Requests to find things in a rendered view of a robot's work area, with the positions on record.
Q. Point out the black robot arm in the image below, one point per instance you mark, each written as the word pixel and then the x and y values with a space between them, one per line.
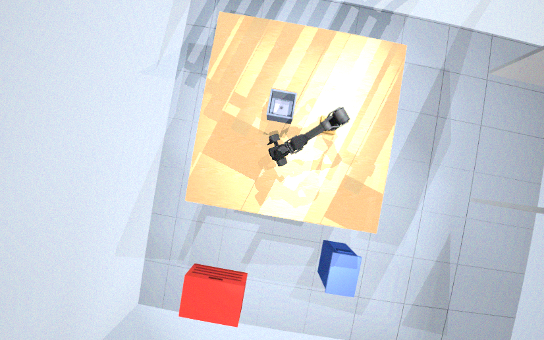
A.
pixel 338 118

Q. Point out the white square plate with hole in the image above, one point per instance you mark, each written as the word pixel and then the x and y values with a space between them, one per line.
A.
pixel 281 108

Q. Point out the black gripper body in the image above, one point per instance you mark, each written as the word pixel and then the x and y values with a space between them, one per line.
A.
pixel 274 138

